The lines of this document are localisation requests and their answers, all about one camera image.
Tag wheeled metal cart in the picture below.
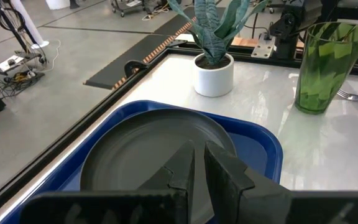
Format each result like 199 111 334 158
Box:
109 0 155 18

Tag tangled floor cables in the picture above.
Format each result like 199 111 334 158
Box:
0 68 47 100

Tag green translucent plastic cup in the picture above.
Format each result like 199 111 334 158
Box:
293 21 358 116

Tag white power strip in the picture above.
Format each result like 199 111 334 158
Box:
0 55 25 73

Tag black tripod stand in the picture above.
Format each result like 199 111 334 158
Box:
0 0 48 65

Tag white round plant pot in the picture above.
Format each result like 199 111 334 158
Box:
193 52 235 98

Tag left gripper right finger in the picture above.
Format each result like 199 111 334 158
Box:
204 140 292 224

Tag green snake plant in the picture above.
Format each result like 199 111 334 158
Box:
166 0 272 67

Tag white bucket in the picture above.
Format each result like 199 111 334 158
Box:
45 0 71 11

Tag silver metal bracket plate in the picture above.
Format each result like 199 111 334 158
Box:
250 32 277 59

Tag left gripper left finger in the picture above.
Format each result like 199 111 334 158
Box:
137 139 196 224

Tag dark grey round plate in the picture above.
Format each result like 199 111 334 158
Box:
79 107 237 224

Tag white pole with base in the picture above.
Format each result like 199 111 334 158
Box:
10 0 50 50

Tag black frame clamp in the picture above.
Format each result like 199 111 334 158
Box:
124 59 149 79

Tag orange-handled metal fork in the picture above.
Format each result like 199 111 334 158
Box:
336 88 358 103

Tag blue plastic tray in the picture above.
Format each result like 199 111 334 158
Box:
0 99 284 224

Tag black orange-striped floor mat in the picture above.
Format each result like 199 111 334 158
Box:
83 33 180 91
153 6 199 36

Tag white floor cable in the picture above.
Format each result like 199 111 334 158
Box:
30 38 62 73

